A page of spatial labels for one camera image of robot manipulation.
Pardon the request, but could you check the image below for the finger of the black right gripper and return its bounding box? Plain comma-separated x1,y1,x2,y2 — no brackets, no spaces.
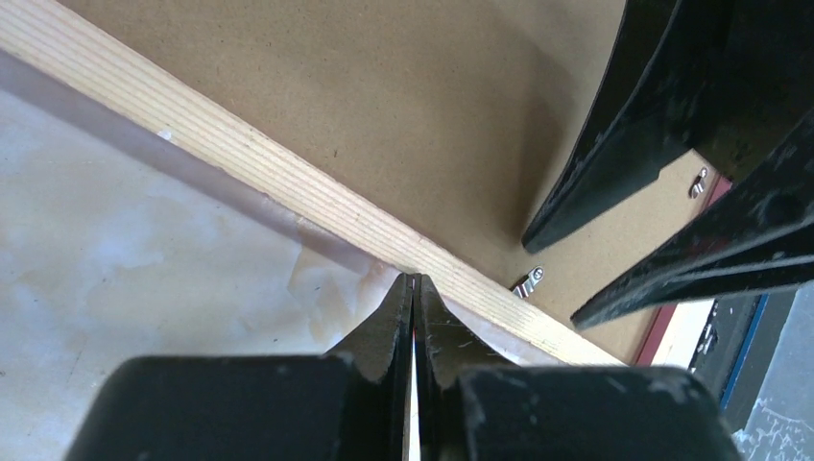
570,113,813,330
521,1,813,254

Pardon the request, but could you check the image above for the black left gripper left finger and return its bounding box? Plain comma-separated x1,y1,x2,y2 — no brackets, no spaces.
67,274,415,460

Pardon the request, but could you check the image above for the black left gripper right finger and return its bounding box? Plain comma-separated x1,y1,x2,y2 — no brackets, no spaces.
413,275,740,460

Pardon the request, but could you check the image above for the brown backing board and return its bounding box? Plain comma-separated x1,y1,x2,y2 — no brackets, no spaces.
57,0,723,364

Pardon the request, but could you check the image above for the pink photo frame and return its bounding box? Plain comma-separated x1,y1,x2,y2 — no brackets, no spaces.
0,0,732,371

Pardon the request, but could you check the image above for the small metal frame clip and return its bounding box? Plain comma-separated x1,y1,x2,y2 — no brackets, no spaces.
512,266,544,299

